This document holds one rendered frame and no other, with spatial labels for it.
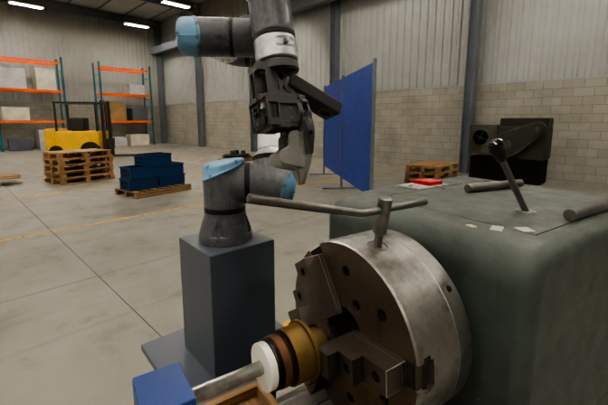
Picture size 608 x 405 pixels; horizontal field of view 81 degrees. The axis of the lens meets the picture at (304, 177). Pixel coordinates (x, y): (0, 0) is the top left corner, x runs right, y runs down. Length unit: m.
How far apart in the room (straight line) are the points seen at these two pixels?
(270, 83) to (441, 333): 0.46
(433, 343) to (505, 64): 10.60
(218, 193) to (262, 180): 0.12
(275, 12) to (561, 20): 10.46
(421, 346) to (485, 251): 0.19
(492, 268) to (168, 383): 0.48
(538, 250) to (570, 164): 10.02
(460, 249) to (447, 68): 10.95
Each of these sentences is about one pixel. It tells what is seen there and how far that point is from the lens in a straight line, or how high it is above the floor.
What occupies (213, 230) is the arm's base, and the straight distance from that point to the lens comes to 1.00.
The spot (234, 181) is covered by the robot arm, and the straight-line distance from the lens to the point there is 0.97.
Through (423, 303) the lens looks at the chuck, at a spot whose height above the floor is 1.18.
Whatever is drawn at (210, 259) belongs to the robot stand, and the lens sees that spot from 0.95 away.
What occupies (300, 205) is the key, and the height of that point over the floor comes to 1.33.
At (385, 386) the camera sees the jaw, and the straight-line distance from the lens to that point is 0.56.
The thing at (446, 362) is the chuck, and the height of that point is 1.10.
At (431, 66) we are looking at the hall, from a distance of 11.75.
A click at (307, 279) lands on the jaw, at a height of 1.17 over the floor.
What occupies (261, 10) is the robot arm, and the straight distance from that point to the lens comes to 0.66.
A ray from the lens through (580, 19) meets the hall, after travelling 10.87.
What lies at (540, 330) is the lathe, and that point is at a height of 1.14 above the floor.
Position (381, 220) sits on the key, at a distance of 0.57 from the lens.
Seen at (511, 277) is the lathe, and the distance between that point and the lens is 0.61.
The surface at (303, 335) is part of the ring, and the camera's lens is 0.58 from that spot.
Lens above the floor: 1.44
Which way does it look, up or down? 9 degrees down
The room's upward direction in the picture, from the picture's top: straight up
